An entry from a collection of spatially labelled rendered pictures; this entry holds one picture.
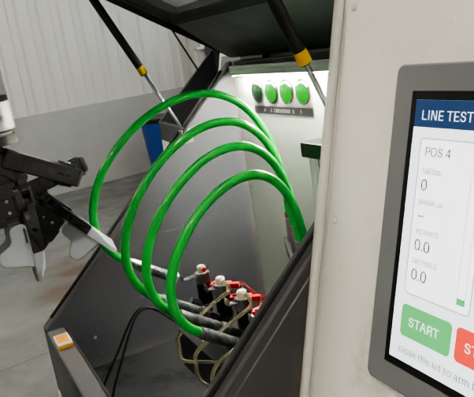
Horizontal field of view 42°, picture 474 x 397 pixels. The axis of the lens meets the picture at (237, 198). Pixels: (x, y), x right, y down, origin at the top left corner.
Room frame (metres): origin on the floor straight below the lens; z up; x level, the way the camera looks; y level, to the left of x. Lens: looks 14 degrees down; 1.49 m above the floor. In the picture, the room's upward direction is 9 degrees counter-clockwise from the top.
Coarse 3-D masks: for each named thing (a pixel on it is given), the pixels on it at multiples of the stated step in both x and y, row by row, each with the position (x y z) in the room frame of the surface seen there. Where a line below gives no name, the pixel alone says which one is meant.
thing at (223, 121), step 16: (192, 128) 1.00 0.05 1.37; (208, 128) 1.01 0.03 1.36; (256, 128) 1.04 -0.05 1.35; (176, 144) 0.98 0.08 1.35; (160, 160) 0.97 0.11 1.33; (144, 176) 0.96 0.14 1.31; (144, 192) 0.95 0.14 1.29; (128, 208) 0.94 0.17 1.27; (288, 208) 1.07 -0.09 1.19; (128, 224) 0.93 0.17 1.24; (128, 240) 0.93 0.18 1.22; (128, 256) 0.93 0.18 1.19; (128, 272) 0.93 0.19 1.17; (144, 288) 0.94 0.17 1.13; (192, 304) 0.97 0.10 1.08
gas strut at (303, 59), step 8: (272, 0) 0.79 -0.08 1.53; (280, 0) 0.79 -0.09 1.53; (272, 8) 0.79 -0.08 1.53; (280, 8) 0.79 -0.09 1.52; (280, 16) 0.79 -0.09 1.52; (288, 16) 0.80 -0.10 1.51; (280, 24) 0.80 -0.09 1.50; (288, 24) 0.79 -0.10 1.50; (288, 32) 0.80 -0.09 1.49; (296, 32) 0.80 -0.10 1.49; (288, 40) 0.80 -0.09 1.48; (296, 40) 0.80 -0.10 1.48; (296, 48) 0.80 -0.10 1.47; (304, 48) 0.80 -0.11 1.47; (296, 56) 0.81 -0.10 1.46; (304, 56) 0.80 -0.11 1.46; (304, 64) 0.81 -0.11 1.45; (312, 72) 0.82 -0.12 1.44; (312, 80) 0.82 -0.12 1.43; (320, 88) 0.82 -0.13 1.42; (320, 96) 0.82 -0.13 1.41
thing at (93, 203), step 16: (176, 96) 1.07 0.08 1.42; (192, 96) 1.08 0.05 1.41; (208, 96) 1.10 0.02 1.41; (224, 96) 1.11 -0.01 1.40; (160, 112) 1.06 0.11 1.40; (128, 128) 1.03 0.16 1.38; (272, 144) 1.15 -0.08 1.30; (112, 160) 1.02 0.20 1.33; (96, 176) 1.01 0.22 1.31; (96, 192) 1.00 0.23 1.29; (96, 208) 1.00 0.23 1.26; (96, 224) 0.99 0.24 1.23; (112, 256) 1.00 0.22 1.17
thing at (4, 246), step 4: (20, 220) 0.85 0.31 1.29; (8, 224) 0.85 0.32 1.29; (12, 224) 0.85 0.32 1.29; (4, 228) 0.84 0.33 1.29; (8, 228) 0.85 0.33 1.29; (8, 232) 0.84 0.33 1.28; (8, 236) 0.84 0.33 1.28; (24, 236) 0.84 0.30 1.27; (8, 240) 0.84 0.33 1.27; (4, 244) 0.84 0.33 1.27; (8, 244) 0.84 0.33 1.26; (0, 248) 0.84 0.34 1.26; (4, 248) 0.84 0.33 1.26; (0, 252) 0.84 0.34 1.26; (32, 268) 0.84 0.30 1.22
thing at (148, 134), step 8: (152, 120) 7.13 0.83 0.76; (144, 128) 7.23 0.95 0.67; (152, 128) 7.15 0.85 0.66; (144, 136) 7.29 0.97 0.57; (152, 136) 7.16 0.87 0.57; (160, 136) 7.13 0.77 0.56; (152, 144) 7.19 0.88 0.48; (160, 144) 7.14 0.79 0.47; (152, 152) 7.21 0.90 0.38; (160, 152) 7.15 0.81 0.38; (152, 160) 7.25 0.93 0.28
